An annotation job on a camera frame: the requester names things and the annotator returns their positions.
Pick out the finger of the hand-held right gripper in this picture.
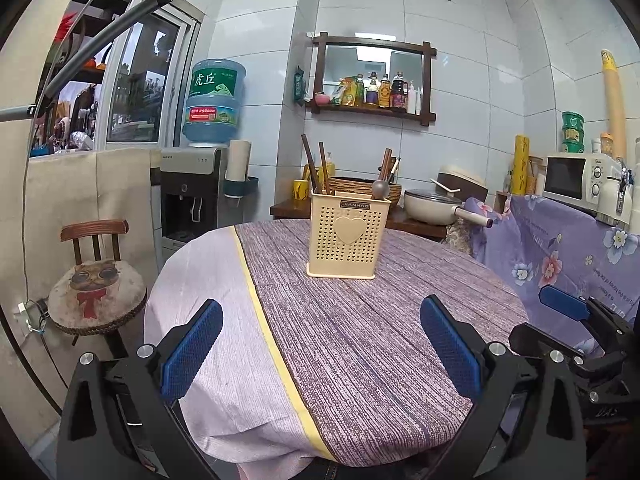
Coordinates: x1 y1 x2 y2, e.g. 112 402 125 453
509 323 589 369
538 284 621 341

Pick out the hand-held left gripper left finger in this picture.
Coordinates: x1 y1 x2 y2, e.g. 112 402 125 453
56 298 225 480

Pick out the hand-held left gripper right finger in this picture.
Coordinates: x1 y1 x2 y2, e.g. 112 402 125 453
419 294 587 480

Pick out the beige plastic utensil holder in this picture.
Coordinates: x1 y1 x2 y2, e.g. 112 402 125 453
306 189 392 280

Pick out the purple floral cloth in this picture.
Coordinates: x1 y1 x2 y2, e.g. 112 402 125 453
464 194 640 357

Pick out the round table with tablecloth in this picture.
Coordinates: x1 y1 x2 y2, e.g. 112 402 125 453
144 217 531 469

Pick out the paisley patterned cloth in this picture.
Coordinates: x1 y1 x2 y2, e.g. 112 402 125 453
444 219 476 261

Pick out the white microwave oven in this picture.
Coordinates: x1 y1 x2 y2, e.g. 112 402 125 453
542 153 609 209

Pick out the cream frying pan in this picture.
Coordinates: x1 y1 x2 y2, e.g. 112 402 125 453
403 188 494 229

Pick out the yellow printed roll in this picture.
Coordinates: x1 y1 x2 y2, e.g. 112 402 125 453
512 134 531 196

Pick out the cream brown rice cooker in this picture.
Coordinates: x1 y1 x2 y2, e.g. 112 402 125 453
432 164 489 201

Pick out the grey water dispenser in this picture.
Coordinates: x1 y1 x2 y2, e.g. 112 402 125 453
159 146 229 251

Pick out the wooden chair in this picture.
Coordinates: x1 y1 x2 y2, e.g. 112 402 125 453
47 219 149 346

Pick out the white power strip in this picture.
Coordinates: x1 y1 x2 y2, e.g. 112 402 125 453
13 299 49 334

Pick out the woven pattern wash basin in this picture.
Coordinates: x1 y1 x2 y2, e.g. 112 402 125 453
327 176 403 209

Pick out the stack of green noodle cups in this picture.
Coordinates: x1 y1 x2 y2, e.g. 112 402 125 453
560 110 585 155

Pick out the dark wooden counter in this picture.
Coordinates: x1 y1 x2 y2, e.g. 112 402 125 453
269 198 449 241

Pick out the paper towel roll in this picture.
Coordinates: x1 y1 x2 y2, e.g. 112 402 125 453
225 139 252 184

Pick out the tall pale yellow roll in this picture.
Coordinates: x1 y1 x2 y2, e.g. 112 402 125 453
601 49 629 161

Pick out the beige cloth cover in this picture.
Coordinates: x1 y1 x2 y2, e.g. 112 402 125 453
25 146 162 307

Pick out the blue water bottle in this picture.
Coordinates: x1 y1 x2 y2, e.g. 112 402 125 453
182 58 248 148

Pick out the dark soy sauce bottle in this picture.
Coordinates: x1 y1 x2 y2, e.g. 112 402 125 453
390 72 407 111

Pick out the yellow green snack packet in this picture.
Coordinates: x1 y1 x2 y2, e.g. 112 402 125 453
332 77 359 107

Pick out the aluminium sliding window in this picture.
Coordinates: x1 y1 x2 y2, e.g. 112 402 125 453
102 0 201 149

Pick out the wooden framed mirror shelf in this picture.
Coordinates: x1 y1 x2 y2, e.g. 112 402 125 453
306 32 438 127

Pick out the thin grey cable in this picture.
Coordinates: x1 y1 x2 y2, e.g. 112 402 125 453
22 104 32 307

